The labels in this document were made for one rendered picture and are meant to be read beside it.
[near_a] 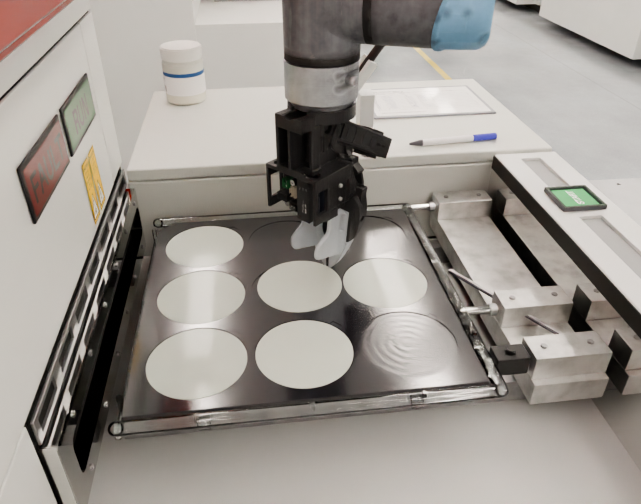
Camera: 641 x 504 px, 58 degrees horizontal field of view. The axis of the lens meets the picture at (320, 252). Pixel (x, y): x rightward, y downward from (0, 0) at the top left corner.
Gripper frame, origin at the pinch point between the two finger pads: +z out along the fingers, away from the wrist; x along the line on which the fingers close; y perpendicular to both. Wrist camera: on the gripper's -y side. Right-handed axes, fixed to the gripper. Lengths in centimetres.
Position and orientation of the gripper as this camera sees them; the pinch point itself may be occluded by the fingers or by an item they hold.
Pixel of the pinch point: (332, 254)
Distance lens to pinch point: 72.0
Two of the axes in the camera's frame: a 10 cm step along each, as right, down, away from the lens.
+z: 0.0, 8.3, 5.5
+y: -6.6, 4.2, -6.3
